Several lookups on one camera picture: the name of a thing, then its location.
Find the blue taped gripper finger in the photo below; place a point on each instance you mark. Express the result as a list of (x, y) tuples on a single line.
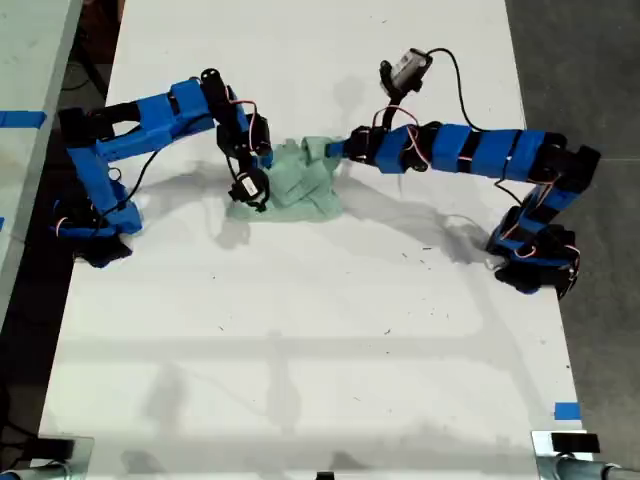
[(267, 160), (339, 148)]

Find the pale green T-shirt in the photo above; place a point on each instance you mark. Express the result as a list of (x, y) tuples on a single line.
[(300, 190)]

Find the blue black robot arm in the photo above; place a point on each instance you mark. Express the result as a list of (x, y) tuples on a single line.
[(500, 150), (150, 120)]

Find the long blue tape strip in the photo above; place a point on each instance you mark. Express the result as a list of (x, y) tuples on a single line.
[(22, 119)]

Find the pale side table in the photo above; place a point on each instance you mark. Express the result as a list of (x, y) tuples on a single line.
[(30, 60)]

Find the square blue tape piece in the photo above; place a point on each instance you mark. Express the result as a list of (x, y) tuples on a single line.
[(567, 411)]

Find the small black box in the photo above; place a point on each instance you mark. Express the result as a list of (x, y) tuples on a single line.
[(575, 443), (56, 446)]

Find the grey metal tube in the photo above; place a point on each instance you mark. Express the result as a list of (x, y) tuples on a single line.
[(600, 471)]

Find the short black camera stalk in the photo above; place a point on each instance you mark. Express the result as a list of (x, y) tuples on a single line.
[(235, 162)]

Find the black camera box white label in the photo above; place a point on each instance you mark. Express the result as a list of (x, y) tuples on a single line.
[(248, 187)]

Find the curved black camera stalk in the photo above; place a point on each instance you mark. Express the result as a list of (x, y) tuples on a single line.
[(390, 112)]

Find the grey black camera box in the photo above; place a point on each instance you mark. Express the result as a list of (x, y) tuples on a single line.
[(407, 70)]

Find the shiny metal bracket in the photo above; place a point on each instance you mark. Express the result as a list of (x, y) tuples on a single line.
[(542, 452), (84, 452)]

